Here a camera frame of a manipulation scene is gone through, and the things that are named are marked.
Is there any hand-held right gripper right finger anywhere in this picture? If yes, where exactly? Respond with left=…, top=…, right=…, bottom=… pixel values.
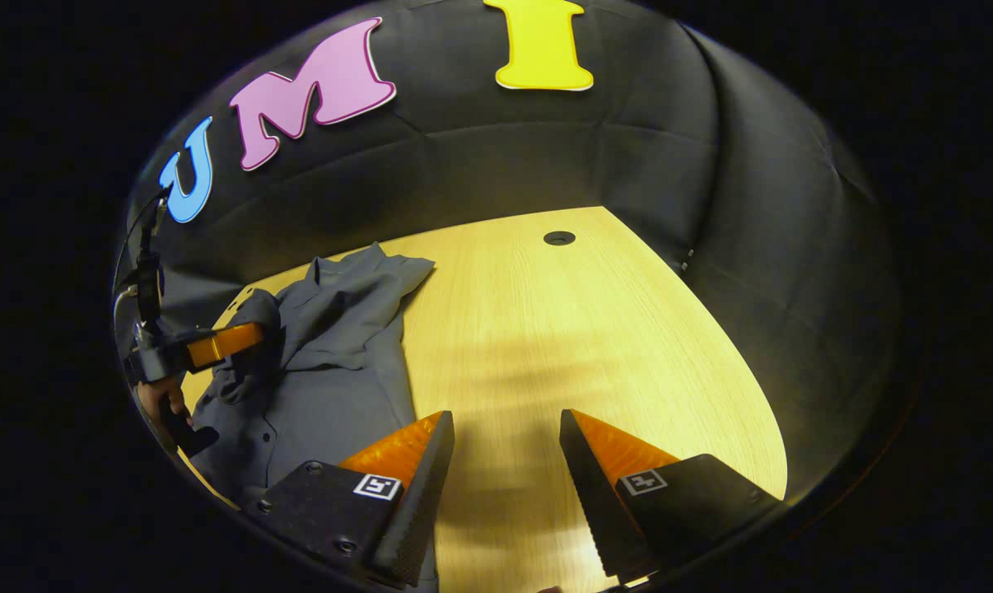
left=558, top=409, right=784, bottom=582

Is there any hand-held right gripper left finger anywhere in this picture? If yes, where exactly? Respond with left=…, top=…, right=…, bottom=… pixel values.
left=254, top=410, right=456, bottom=589

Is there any dark grey collared shirt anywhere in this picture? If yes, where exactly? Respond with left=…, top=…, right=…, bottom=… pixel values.
left=185, top=242, right=440, bottom=593

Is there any black backdrop cloth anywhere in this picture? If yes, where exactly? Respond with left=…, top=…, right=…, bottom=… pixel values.
left=114, top=0, right=905, bottom=528

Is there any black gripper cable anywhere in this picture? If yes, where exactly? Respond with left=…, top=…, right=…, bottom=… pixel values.
left=114, top=188, right=172, bottom=330

